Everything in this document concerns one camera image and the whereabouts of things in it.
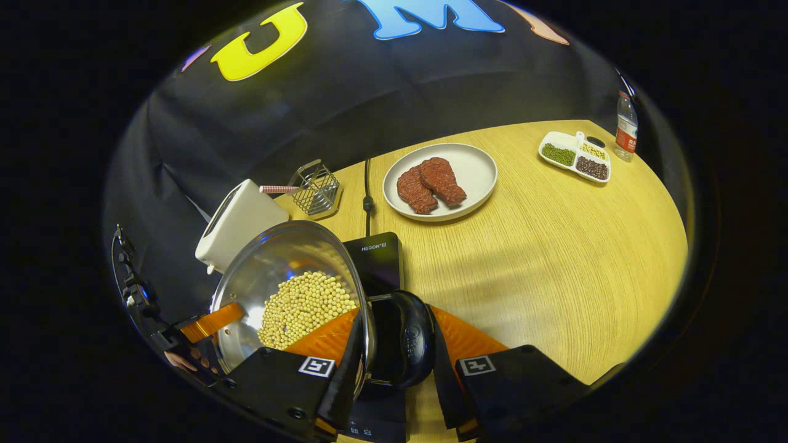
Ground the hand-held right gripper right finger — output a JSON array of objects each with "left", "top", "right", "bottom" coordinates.
[{"left": 429, "top": 305, "right": 589, "bottom": 441}]

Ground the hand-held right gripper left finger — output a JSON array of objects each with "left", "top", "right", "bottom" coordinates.
[{"left": 225, "top": 308, "right": 370, "bottom": 441}]

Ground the steel pot with black handle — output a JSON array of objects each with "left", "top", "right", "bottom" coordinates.
[{"left": 209, "top": 220, "right": 436, "bottom": 389}]

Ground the black induction cooktop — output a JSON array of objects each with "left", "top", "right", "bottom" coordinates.
[{"left": 342, "top": 232, "right": 410, "bottom": 443}]

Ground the pile of yellow soybeans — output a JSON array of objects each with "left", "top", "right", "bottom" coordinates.
[{"left": 257, "top": 271, "right": 359, "bottom": 350}]

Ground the white toaster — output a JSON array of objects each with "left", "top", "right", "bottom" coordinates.
[{"left": 195, "top": 179, "right": 290, "bottom": 274}]

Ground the white oval plate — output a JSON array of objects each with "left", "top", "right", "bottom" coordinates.
[{"left": 382, "top": 143, "right": 498, "bottom": 223}]

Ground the white divided dish with beans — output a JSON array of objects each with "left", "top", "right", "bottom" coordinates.
[{"left": 539, "top": 130, "right": 612, "bottom": 184}]

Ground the clear water bottle red label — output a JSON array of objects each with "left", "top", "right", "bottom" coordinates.
[{"left": 615, "top": 91, "right": 639, "bottom": 162}]

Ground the small wire basket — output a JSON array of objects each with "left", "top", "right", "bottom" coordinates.
[{"left": 260, "top": 159, "right": 341, "bottom": 216}]

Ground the black power cable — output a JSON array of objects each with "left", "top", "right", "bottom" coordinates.
[{"left": 362, "top": 158, "right": 375, "bottom": 237}]

